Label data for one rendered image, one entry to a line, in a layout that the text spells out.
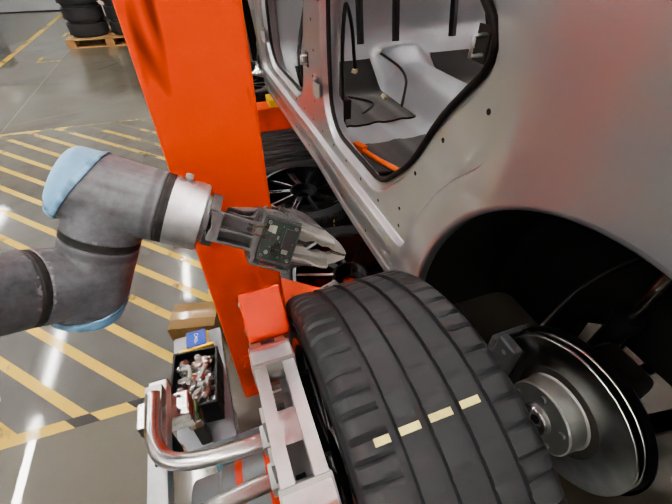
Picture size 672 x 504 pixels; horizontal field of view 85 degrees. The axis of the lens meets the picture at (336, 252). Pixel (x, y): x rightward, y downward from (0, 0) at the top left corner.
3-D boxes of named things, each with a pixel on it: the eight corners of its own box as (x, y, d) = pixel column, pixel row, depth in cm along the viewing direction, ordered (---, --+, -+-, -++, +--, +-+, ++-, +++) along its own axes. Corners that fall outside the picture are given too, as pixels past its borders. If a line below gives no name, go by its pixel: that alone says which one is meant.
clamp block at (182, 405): (196, 425, 69) (189, 412, 66) (145, 442, 67) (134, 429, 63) (194, 400, 73) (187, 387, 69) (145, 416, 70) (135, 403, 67)
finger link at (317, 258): (348, 282, 54) (289, 268, 51) (335, 271, 59) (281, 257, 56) (355, 263, 54) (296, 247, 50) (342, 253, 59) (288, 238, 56)
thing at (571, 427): (554, 479, 85) (693, 506, 57) (527, 493, 83) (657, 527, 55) (490, 346, 97) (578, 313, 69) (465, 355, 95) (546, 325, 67)
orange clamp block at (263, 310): (291, 332, 65) (279, 283, 65) (247, 345, 63) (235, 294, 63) (287, 328, 72) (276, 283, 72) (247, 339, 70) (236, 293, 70)
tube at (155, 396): (277, 454, 58) (269, 425, 51) (147, 503, 53) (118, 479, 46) (256, 362, 70) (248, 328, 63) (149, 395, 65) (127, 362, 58)
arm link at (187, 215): (164, 234, 52) (182, 168, 50) (200, 243, 54) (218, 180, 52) (155, 249, 44) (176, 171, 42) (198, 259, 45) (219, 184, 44)
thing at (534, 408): (537, 433, 77) (558, 433, 71) (531, 435, 77) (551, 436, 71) (522, 401, 79) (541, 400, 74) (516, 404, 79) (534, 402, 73)
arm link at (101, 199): (63, 209, 48) (76, 134, 45) (165, 234, 53) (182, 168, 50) (29, 231, 40) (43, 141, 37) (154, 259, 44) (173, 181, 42)
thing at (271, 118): (294, 128, 266) (290, 77, 243) (221, 138, 252) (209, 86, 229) (288, 119, 277) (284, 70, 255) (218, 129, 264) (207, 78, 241)
